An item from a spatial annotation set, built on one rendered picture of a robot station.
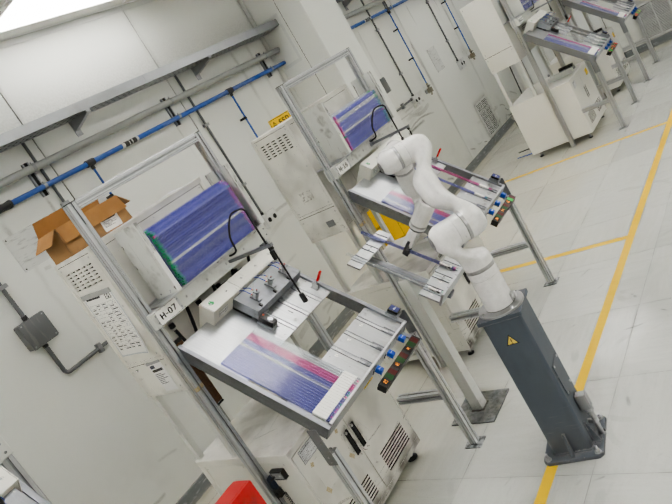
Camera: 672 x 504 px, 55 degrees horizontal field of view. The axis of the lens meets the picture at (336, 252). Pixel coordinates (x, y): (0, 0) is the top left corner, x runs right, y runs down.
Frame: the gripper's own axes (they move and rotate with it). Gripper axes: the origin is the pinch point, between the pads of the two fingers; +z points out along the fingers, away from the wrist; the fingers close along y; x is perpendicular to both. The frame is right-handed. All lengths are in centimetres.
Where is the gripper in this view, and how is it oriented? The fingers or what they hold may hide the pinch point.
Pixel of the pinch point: (407, 250)
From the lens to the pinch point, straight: 317.8
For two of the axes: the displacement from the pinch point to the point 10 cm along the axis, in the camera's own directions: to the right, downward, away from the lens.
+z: -2.3, 7.2, 6.5
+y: -4.9, 4.9, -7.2
